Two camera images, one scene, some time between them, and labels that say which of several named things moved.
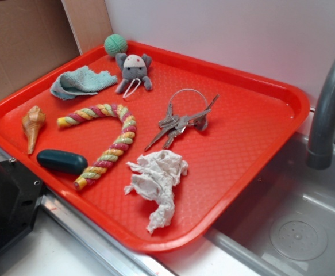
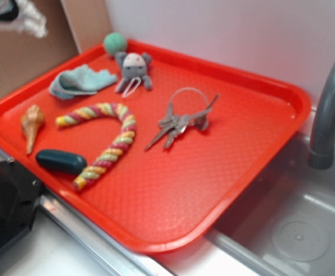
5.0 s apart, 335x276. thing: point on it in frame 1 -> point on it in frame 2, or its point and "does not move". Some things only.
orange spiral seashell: [31, 122] does not move
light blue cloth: [81, 81] does not move
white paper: [156, 176] -> [29, 20]
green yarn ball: [115, 44] does not move
